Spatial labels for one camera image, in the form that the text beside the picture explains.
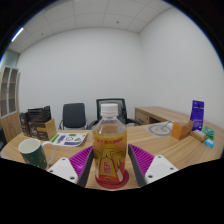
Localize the yellow-labelled drink bottle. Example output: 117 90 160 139
91 103 128 185

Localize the small tan box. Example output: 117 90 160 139
191 129 208 143

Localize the wooden side desk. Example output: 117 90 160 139
134 105 193 126

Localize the white printed leaflet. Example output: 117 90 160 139
49 131 89 148

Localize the upright dark brown box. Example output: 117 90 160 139
18 112 30 137

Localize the small light blue box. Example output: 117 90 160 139
204 138 216 149

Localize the purple upright box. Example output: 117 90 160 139
190 99 205 132

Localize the grey office chair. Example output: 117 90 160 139
58 102 88 131

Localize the flat dark brown box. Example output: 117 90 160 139
27 105 52 123

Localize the green mug with red print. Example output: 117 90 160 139
17 138 56 170

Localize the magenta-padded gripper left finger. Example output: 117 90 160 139
46 145 95 188

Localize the green flat box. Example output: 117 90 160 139
201 125 216 141

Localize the orange box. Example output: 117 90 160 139
171 119 194 141

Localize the wooden glass-door shelf cabinet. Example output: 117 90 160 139
0 65 22 144

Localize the kraft cardboard box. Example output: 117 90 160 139
28 118 58 141

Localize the rectangular ceiling light panel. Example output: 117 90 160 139
10 27 25 43

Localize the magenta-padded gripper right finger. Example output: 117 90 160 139
127 143 180 188

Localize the white sheet with round print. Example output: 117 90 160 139
144 121 174 138

